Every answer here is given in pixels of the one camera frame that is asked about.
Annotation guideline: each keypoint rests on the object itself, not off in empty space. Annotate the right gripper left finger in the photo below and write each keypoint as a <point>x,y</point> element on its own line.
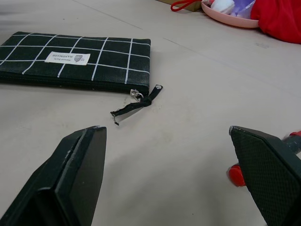
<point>77,169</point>

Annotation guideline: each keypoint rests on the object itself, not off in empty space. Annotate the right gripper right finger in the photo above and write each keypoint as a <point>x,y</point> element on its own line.
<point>265,179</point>

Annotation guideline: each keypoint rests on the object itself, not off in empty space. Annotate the red capped grey marker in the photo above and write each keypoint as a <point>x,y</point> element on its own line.
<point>236,175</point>

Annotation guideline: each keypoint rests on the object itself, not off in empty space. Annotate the black grid-pattern pencil pouch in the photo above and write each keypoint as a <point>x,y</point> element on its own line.
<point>113,61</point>

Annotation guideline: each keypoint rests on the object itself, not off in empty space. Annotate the beige cardboard table cover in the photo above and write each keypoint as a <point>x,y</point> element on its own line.
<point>188,99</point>

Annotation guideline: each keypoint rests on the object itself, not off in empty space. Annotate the red crumpled cloth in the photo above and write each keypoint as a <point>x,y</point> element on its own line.
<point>277,18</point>

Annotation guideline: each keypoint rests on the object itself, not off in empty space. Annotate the pink round plate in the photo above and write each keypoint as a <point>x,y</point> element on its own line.
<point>225,19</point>

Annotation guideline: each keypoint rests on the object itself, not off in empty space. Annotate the white cloth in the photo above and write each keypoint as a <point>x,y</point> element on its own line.
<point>223,5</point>

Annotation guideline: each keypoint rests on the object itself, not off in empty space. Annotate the brown paper bag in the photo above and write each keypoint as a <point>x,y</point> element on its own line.
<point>195,9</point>

